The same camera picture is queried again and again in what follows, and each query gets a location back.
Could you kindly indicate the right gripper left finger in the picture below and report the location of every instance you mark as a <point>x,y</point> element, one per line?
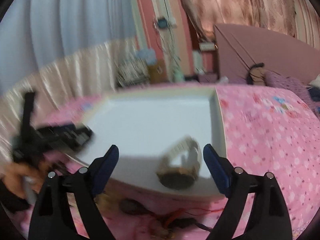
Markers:
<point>52,217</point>

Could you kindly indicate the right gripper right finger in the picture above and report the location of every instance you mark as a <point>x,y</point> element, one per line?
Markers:
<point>269,217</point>

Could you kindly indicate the left hand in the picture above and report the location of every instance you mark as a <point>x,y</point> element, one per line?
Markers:
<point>14,174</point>

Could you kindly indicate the cream satin curtain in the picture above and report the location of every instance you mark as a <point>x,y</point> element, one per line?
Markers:
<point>86,72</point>

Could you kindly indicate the white shallow cardboard tray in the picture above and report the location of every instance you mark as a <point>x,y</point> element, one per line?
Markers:
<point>144,124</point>

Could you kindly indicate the black white floral bag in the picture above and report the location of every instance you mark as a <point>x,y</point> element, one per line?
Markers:
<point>132,73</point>

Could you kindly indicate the blue sheer curtain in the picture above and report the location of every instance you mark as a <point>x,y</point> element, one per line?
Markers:
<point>37,32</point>

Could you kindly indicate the brown cardboard box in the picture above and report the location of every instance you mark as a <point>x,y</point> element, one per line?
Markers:
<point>157,73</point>

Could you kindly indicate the purple dotted pillow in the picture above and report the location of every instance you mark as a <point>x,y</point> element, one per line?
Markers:
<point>292,84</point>

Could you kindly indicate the light blue paper bag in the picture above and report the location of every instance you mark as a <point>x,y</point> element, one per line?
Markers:
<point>147,55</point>

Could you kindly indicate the blue charger device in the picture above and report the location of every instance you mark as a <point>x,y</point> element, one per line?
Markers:
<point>162,23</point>

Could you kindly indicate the pink wooden headboard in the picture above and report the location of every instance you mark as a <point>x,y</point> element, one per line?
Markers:
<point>239,47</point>

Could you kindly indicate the white power strip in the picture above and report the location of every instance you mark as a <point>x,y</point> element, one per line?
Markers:
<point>207,46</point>

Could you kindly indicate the pink patterned curtain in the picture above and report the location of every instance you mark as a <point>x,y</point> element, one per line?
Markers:
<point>295,18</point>

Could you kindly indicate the black handled brown bag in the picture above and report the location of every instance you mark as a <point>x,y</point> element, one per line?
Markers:
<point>255,75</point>

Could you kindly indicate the white wall power socket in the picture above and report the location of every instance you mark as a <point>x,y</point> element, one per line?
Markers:
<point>172,22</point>

